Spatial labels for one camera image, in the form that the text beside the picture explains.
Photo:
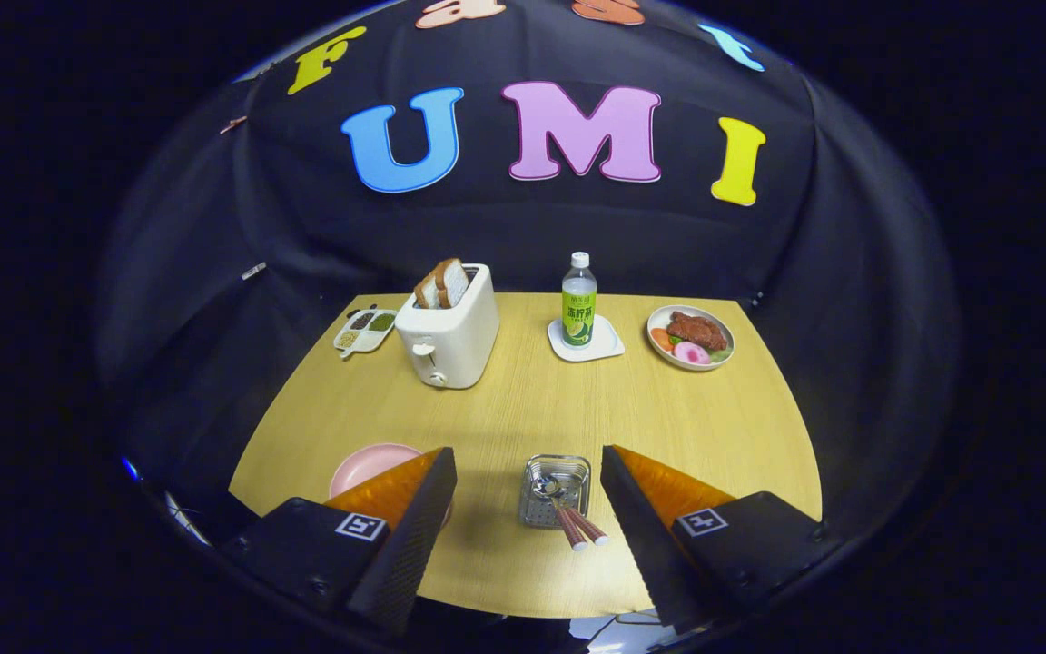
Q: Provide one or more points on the red clip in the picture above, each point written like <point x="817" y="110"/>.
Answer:
<point x="232" y="124"/>

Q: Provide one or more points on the white face bread slice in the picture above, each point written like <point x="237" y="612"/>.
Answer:
<point x="455" y="283"/>

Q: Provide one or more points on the white coaster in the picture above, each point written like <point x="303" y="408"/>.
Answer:
<point x="609" y="345"/>

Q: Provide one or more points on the white divided condiment tray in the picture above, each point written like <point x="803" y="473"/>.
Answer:
<point x="364" y="331"/>

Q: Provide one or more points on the white toaster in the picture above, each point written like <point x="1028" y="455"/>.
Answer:
<point x="459" y="336"/>

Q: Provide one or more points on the silver metal clip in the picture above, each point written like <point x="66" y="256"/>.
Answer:
<point x="253" y="270"/>

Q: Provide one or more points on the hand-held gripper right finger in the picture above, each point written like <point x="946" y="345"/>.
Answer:
<point x="641" y="545"/>

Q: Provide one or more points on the green label drink bottle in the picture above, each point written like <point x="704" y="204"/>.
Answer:
<point x="578" y="309"/>

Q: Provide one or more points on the brown crust bread slice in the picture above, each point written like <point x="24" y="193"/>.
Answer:
<point x="428" y="291"/>

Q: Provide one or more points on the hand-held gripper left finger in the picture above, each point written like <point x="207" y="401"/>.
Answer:
<point x="409" y="545"/>

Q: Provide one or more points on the white plate with food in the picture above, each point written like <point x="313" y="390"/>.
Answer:
<point x="691" y="331"/>

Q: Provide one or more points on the pink plate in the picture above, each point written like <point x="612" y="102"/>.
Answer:
<point x="364" y="468"/>

